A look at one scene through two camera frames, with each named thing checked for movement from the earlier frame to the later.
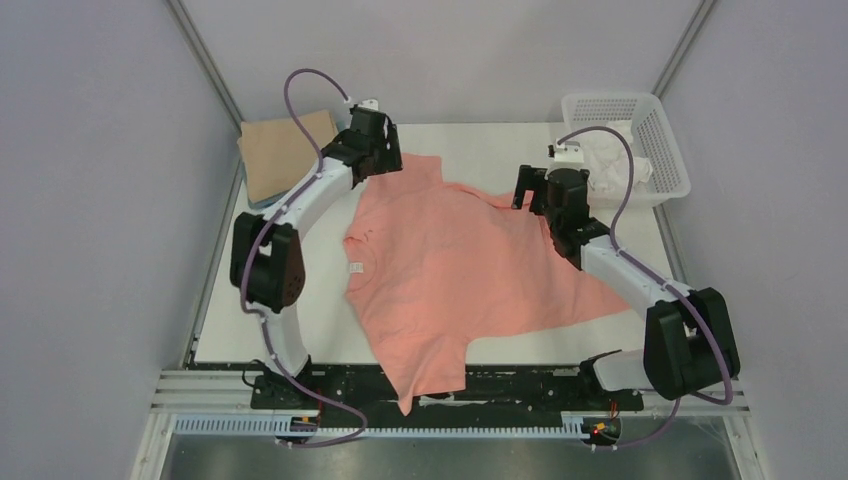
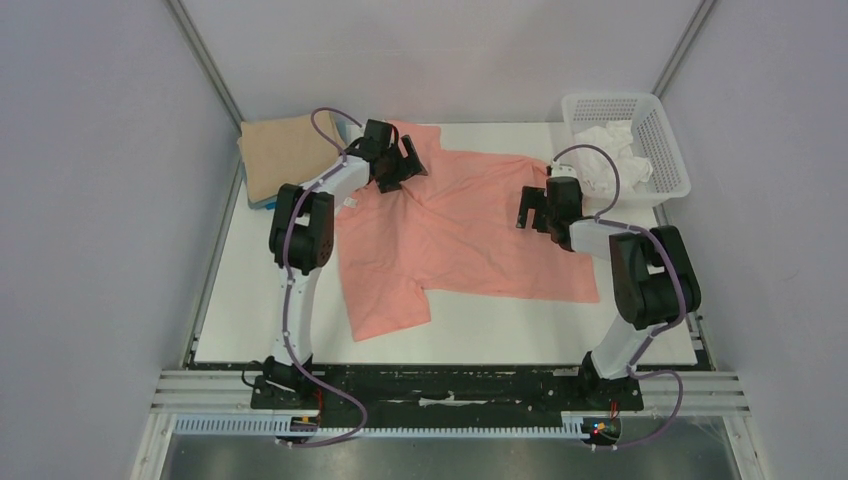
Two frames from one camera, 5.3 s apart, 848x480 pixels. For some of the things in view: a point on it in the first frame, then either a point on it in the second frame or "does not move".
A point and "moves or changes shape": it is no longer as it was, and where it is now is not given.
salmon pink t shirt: x=432 y=264 moves or changes shape
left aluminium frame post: x=192 y=32 does not move
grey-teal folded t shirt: x=264 y=203 does not move
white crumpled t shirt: x=607 y=159 does not move
